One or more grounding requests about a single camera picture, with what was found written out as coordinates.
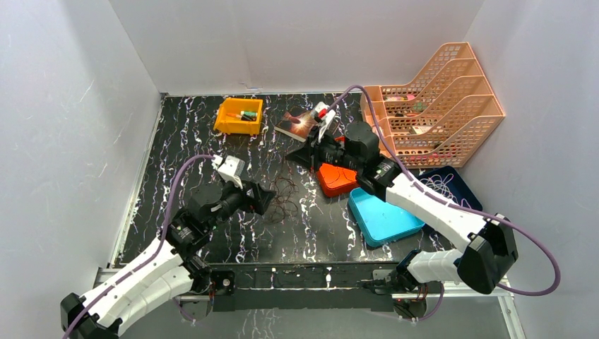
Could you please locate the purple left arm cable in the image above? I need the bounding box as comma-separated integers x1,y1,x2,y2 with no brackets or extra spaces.
61,154,221,339

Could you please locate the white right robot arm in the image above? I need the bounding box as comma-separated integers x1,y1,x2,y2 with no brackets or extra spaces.
285,121,518,295

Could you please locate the peach plastic file organizer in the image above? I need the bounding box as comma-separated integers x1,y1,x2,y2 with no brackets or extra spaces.
360,42,505,169

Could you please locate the light blue square tray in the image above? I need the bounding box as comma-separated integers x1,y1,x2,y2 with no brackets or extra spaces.
348,188,425,247

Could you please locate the dark blue square tray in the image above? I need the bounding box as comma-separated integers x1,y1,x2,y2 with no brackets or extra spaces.
417,166,483,211

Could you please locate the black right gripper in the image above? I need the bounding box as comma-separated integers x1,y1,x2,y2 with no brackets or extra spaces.
285,126,362,174

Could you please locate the dark paperback book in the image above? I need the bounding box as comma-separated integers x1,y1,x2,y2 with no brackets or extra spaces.
274,109,318,142

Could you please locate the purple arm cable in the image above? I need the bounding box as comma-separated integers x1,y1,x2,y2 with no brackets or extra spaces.
325,85,562,323
61,154,221,339

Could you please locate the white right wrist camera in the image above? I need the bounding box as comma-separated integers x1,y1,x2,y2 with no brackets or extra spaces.
309,102,336,143

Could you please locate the white thin cable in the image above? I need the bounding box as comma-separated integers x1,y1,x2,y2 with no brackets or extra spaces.
418,173,471,209

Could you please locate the yellow plastic parts bin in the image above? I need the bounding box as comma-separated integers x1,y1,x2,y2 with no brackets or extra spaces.
213,97,263,136

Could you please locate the orange square tray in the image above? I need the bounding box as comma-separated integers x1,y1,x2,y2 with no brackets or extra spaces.
316,163,359,198

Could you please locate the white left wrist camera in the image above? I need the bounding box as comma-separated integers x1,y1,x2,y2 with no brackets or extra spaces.
212,155,246,189

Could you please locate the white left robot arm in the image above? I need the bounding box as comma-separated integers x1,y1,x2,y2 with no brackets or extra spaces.
60,180,275,338

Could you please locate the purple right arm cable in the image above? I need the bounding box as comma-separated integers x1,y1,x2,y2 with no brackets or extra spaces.
325,85,562,323

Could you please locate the green marker pen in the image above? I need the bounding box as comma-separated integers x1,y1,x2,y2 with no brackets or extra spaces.
241,111,257,119

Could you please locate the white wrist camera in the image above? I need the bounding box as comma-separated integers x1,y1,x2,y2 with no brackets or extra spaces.
212,155,246,189
309,102,336,143

